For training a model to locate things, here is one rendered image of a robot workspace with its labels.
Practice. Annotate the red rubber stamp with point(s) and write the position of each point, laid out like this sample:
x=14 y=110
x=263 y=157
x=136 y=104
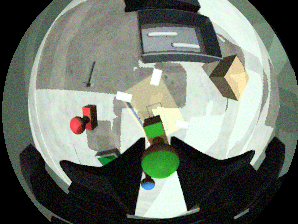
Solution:
x=87 y=121

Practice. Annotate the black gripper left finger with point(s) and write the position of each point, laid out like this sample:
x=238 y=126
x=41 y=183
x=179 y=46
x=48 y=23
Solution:
x=121 y=178

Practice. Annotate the tan cardboard box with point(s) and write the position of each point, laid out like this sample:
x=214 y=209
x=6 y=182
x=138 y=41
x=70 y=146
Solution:
x=230 y=77

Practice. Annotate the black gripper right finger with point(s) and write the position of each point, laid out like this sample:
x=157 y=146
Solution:
x=199 y=174

